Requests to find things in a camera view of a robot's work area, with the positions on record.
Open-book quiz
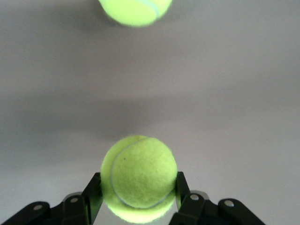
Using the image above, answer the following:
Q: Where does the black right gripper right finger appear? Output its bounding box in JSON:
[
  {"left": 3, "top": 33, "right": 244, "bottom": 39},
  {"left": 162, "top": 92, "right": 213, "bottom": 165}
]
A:
[{"left": 168, "top": 171, "right": 267, "bottom": 225}]

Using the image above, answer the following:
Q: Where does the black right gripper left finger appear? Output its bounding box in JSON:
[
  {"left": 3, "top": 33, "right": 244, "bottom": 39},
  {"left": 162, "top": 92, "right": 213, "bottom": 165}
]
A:
[{"left": 0, "top": 172, "right": 104, "bottom": 225}]

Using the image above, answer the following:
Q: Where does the yellow tennis ball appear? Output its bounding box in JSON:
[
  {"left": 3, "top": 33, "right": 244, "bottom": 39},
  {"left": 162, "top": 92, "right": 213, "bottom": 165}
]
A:
[
  {"left": 100, "top": 135, "right": 178, "bottom": 224},
  {"left": 97, "top": 0, "right": 173, "bottom": 28}
]

